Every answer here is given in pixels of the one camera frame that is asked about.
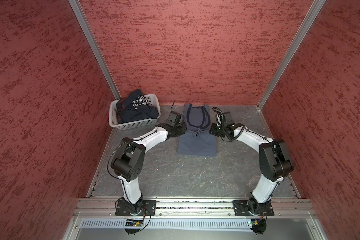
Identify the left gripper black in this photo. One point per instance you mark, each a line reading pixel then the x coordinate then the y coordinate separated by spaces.
pixel 184 130

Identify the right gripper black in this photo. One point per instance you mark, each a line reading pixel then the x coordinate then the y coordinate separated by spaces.
pixel 212 130

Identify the grey blue tank top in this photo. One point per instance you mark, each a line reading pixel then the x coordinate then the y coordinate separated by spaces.
pixel 197 141

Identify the dark navy tank top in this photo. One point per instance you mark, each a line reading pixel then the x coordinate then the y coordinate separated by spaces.
pixel 135 107

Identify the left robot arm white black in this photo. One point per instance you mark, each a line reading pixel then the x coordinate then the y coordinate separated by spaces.
pixel 128 159

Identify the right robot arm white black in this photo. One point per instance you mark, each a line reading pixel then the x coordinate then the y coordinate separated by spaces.
pixel 274 161

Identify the white plastic laundry basket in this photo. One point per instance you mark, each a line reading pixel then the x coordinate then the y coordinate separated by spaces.
pixel 113 122

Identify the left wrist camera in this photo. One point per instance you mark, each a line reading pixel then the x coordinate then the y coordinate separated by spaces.
pixel 174 119

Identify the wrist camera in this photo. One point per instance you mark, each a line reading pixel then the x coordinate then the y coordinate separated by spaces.
pixel 174 119
pixel 223 118

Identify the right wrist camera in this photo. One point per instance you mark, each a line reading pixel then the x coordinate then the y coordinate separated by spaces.
pixel 223 118

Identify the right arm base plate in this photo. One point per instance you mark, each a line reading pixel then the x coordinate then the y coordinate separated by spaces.
pixel 240 208

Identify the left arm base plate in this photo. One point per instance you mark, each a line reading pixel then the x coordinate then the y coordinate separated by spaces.
pixel 148 207

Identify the right connector board with wires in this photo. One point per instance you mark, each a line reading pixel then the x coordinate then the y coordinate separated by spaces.
pixel 259 226

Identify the connector board with wires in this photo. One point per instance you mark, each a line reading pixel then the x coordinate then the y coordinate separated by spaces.
pixel 133 227
pixel 259 226

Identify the left connector board with wires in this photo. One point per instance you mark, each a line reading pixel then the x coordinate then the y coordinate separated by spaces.
pixel 133 227

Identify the aluminium front rail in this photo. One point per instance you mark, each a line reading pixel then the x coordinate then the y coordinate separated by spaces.
pixel 188 207

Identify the perforated cable duct strip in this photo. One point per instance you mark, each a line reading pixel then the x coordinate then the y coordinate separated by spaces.
pixel 181 224

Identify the right corner aluminium post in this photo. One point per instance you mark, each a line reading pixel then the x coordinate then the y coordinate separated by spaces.
pixel 305 26

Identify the corner aluminium post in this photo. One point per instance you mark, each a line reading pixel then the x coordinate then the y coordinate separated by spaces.
pixel 85 26
pixel 305 26

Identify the left corner aluminium post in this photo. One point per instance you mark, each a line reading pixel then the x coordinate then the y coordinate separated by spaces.
pixel 85 26

